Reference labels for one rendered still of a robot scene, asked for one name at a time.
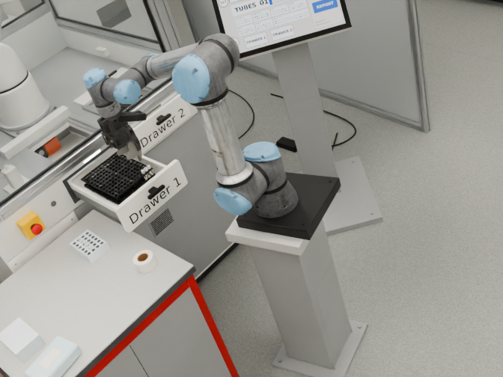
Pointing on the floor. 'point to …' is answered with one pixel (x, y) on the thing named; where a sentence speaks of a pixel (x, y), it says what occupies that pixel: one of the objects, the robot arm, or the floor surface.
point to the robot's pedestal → (304, 301)
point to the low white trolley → (114, 310)
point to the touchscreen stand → (322, 143)
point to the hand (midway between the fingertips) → (137, 155)
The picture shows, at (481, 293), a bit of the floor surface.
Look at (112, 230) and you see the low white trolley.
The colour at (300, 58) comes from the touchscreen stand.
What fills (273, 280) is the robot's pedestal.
